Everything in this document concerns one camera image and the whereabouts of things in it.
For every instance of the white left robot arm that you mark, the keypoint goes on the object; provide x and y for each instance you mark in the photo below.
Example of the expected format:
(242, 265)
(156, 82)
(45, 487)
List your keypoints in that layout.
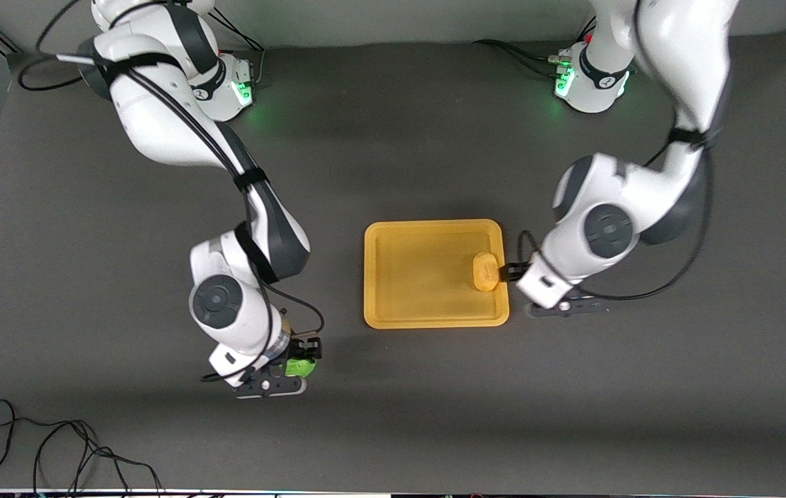
(677, 62)

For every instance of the orange plastic tray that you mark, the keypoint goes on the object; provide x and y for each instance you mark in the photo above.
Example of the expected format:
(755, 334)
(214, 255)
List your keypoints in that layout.
(421, 277)

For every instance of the green apple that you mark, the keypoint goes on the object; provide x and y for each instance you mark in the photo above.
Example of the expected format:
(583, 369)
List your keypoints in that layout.
(299, 368)

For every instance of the dark grey table mat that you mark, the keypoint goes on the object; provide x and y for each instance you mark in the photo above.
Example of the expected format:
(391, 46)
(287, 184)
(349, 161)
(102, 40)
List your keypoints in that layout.
(88, 311)

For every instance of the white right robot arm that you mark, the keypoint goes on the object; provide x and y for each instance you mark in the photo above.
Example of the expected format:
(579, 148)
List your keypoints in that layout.
(165, 131)

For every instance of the yellow potato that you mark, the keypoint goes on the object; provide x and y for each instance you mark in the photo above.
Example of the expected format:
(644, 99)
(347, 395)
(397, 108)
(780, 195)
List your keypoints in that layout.
(484, 273)

